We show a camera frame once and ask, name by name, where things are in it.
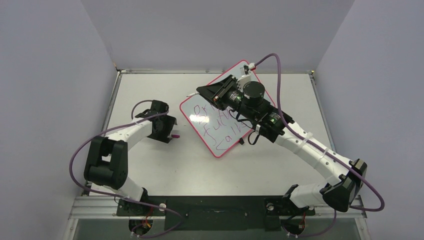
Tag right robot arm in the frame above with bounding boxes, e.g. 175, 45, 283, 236
196, 75, 367, 214

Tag aluminium front rail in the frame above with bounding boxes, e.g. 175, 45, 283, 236
68, 196, 367, 220

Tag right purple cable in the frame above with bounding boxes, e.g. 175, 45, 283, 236
253, 52, 386, 239

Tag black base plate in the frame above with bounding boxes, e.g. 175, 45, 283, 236
116, 195, 315, 232

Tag purple whiteboard marker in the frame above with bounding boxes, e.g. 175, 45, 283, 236
186, 92, 199, 98

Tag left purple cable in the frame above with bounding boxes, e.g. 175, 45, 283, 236
68, 99, 184, 239

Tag pink-framed whiteboard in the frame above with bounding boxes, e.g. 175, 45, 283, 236
179, 59, 276, 159

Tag purple cable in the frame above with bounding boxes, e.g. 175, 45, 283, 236
253, 52, 386, 239
68, 99, 184, 239

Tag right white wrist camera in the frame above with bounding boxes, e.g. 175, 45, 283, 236
236, 62, 256, 90

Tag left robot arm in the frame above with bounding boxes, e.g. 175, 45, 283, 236
83, 100, 177, 215

